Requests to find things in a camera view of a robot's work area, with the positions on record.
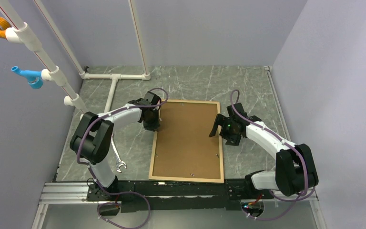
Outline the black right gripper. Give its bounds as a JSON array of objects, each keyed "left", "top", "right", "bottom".
[{"left": 209, "top": 114, "right": 241, "bottom": 146}]

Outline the brown fibreboard backing board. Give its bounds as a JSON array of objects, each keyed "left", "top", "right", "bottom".
[{"left": 152, "top": 102, "right": 222, "bottom": 180}]

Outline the light wooden picture frame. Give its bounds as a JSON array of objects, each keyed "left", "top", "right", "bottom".
[{"left": 148, "top": 99, "right": 225, "bottom": 184}]

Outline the white PVC pipe stand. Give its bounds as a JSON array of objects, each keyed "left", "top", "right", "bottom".
[{"left": 0, "top": 0, "right": 151, "bottom": 113}]

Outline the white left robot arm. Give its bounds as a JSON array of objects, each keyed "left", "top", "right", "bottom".
[{"left": 70, "top": 91, "right": 164, "bottom": 200}]

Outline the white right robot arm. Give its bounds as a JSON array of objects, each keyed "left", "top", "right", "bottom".
[{"left": 209, "top": 103, "right": 319, "bottom": 198}]

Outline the silver open-end wrench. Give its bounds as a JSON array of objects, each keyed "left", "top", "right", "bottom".
[{"left": 111, "top": 140, "right": 127, "bottom": 173}]

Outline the blue pipe fitting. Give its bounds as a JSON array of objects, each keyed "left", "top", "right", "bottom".
[{"left": 11, "top": 66, "right": 43, "bottom": 89}]

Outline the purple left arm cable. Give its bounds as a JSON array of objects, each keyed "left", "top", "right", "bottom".
[{"left": 76, "top": 88, "right": 169, "bottom": 229}]

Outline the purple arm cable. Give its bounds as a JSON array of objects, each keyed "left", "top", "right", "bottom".
[
  {"left": 76, "top": 88, "right": 169, "bottom": 229},
  {"left": 229, "top": 89, "right": 316, "bottom": 221}
]

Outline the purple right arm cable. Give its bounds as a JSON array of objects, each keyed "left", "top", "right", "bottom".
[{"left": 229, "top": 89, "right": 316, "bottom": 221}]

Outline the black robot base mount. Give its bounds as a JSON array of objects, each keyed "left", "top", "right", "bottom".
[{"left": 86, "top": 178, "right": 273, "bottom": 213}]

